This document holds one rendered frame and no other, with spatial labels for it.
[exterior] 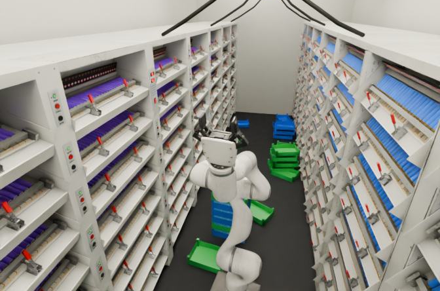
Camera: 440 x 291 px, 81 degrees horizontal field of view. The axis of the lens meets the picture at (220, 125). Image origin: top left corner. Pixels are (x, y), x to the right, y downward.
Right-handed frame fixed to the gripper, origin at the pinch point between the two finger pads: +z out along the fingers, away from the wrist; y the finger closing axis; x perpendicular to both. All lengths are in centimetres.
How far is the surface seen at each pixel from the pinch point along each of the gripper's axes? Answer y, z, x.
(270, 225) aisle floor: -6, -184, 91
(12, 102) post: 66, 3, -10
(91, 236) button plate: 54, -56, -18
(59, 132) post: 55, -9, -8
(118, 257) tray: 58, -89, -11
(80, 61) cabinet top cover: 57, 8, 13
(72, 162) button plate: 55, -21, -9
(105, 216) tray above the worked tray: 64, -67, -3
